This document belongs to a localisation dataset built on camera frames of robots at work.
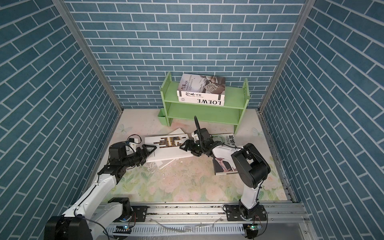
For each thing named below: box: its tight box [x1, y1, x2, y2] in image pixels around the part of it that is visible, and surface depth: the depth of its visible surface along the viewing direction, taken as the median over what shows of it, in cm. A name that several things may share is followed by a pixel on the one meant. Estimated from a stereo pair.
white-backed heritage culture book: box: [177, 73, 226, 97], surface depth 86 cm
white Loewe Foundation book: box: [177, 90, 225, 106], surface depth 85 cm
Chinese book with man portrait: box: [211, 133, 238, 176], surface depth 88 cm
